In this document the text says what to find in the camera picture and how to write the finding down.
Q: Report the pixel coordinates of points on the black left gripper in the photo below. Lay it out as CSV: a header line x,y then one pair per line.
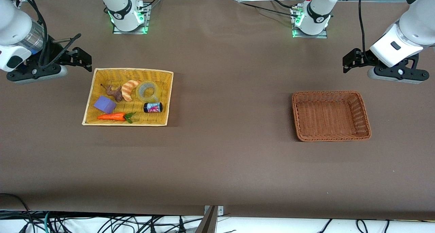
x,y
364,59

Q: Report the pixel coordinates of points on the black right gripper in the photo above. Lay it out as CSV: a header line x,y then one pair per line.
x,y
55,52

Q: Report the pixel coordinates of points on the clear tape roll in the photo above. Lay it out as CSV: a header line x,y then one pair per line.
x,y
140,93

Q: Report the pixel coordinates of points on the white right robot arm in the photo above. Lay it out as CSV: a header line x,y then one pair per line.
x,y
125,9

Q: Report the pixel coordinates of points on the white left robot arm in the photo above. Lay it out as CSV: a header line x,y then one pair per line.
x,y
418,22

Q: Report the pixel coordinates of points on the silver metal rod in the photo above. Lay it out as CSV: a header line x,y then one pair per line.
x,y
63,40

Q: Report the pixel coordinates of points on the brown toy lion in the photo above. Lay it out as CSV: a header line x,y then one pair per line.
x,y
117,94

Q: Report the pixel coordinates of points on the purple foam block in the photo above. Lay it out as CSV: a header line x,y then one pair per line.
x,y
104,104

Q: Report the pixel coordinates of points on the striped toy croissant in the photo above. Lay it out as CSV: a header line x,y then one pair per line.
x,y
127,90

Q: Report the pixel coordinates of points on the brown woven rectangular basket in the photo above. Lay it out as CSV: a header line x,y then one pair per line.
x,y
329,115

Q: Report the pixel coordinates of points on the orange toy carrot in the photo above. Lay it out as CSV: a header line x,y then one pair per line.
x,y
112,117

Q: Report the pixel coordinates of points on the small printed can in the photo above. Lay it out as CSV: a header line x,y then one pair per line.
x,y
153,107

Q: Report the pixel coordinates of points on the yellow woven rectangular basket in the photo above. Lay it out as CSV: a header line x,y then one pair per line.
x,y
149,119

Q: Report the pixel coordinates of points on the dark metal bar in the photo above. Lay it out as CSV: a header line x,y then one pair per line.
x,y
208,222

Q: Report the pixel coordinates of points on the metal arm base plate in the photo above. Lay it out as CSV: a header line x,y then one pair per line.
x,y
146,20
311,35

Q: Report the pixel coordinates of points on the silver metal bracket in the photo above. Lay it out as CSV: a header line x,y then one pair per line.
x,y
220,210

